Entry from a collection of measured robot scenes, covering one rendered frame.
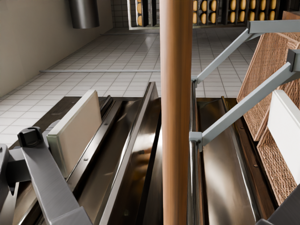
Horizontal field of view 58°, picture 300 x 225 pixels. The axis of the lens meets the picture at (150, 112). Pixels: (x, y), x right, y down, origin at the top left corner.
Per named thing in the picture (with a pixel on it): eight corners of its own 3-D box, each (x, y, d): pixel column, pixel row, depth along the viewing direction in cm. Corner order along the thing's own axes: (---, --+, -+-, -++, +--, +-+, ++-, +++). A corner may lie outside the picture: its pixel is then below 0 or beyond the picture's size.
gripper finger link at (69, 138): (67, 179, 16) (56, 178, 16) (102, 122, 22) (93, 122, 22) (57, 135, 15) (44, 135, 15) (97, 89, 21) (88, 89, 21)
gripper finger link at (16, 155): (39, 188, 14) (-11, 185, 15) (76, 138, 19) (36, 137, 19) (32, 165, 14) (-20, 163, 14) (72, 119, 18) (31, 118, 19)
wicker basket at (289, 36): (315, 145, 127) (253, 143, 130) (279, 101, 177) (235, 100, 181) (341, 39, 107) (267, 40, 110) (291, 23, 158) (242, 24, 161)
